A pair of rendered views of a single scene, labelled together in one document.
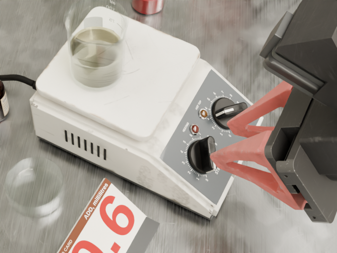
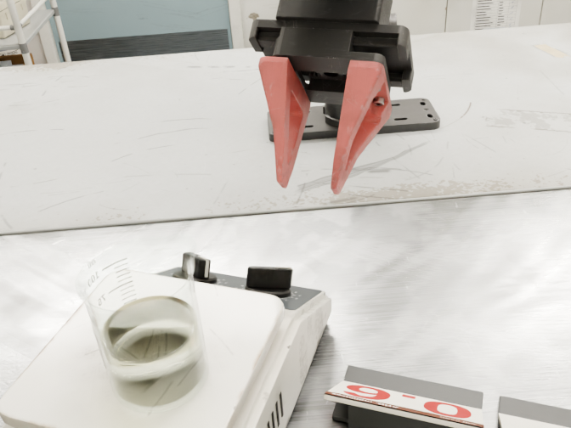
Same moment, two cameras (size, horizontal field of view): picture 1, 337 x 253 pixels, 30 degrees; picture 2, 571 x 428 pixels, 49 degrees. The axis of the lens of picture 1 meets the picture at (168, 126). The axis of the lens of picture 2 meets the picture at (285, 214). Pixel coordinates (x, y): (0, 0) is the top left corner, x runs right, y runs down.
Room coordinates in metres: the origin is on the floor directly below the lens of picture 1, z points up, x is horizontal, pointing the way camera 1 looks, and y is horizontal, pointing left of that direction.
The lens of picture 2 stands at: (0.27, 0.30, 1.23)
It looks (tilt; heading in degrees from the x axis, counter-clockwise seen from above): 34 degrees down; 272
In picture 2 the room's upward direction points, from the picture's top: 4 degrees counter-clockwise
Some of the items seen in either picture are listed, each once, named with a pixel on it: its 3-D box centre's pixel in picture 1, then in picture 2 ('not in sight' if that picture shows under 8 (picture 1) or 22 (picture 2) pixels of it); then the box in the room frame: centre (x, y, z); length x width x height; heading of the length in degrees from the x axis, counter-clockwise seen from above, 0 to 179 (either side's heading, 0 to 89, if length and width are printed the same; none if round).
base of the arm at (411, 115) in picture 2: not in sight; (351, 92); (0.22, -0.39, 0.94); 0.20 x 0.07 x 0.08; 3
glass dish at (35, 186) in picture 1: (35, 186); not in sight; (0.26, 0.12, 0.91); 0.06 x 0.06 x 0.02
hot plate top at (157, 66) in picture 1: (120, 69); (152, 354); (0.36, 0.05, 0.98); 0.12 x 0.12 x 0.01; 72
